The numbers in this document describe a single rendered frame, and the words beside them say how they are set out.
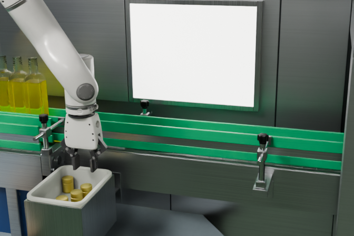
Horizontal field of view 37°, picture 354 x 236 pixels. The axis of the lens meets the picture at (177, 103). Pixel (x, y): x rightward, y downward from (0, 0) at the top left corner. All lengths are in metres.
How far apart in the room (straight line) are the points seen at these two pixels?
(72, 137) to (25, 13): 0.37
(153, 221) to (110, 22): 0.68
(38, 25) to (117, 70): 0.44
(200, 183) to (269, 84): 0.37
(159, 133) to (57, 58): 0.41
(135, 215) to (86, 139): 0.48
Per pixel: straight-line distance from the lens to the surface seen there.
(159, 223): 1.83
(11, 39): 1.92
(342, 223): 1.40
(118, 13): 1.71
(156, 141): 1.60
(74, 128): 1.50
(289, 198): 1.56
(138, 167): 1.63
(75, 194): 1.54
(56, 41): 1.38
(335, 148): 1.51
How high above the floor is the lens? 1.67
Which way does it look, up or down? 17 degrees down
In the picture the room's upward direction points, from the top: 1 degrees counter-clockwise
